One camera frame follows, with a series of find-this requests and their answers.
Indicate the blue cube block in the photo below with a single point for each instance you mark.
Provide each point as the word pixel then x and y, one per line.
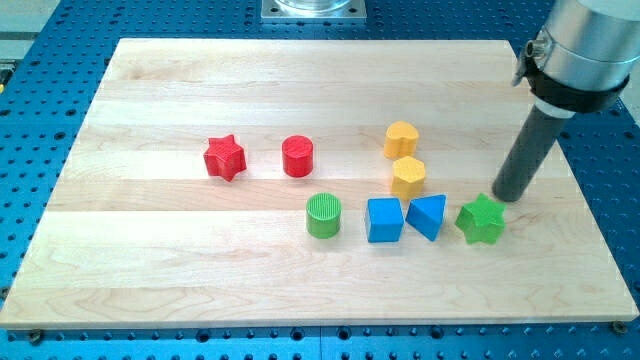
pixel 384 220

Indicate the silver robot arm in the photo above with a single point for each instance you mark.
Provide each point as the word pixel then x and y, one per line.
pixel 582 57

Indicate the yellow heart block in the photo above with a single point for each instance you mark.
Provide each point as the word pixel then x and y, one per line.
pixel 401 140

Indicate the right board clamp screw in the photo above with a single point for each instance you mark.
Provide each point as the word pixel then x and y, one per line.
pixel 618 327

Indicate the wooden board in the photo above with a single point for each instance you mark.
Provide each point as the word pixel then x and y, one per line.
pixel 137 235

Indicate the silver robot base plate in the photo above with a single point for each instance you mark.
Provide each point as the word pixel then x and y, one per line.
pixel 313 11

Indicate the green cylinder block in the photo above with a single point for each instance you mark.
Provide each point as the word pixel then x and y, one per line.
pixel 323 215

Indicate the red cylinder block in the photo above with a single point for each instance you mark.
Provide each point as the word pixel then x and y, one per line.
pixel 297 156

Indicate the yellow hexagon block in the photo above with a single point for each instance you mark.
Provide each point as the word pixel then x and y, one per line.
pixel 409 175

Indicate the green star block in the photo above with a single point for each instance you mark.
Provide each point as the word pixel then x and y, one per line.
pixel 482 220

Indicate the red star block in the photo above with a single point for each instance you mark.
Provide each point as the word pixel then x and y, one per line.
pixel 224 157

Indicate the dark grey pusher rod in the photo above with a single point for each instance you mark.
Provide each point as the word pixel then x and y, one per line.
pixel 537 136

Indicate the blue triangle block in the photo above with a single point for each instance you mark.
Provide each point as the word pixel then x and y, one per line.
pixel 426 215

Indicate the left board clamp screw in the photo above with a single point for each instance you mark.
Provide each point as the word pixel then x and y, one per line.
pixel 35 336

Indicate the board clamp screw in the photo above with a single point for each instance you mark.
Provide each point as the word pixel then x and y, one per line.
pixel 35 336
pixel 618 327

